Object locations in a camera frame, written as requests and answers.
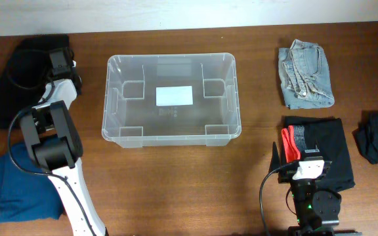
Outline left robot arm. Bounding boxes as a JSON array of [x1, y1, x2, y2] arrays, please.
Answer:
[[18, 47, 108, 235]]

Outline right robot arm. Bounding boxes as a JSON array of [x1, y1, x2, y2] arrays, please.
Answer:
[[261, 143, 362, 236]]

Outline clear plastic storage container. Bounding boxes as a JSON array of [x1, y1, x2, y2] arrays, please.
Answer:
[[101, 52, 242, 148]]

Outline white label in container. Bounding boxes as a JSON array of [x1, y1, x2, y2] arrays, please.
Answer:
[[156, 86, 193, 106]]

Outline black garment with red waistband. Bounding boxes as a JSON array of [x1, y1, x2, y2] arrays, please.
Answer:
[[284, 116, 355, 192]]

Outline light blue folded jeans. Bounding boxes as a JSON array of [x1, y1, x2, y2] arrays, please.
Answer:
[[278, 39, 335, 109]]

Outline blue folded garment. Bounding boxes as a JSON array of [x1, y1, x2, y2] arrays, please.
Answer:
[[0, 153, 64, 223]]

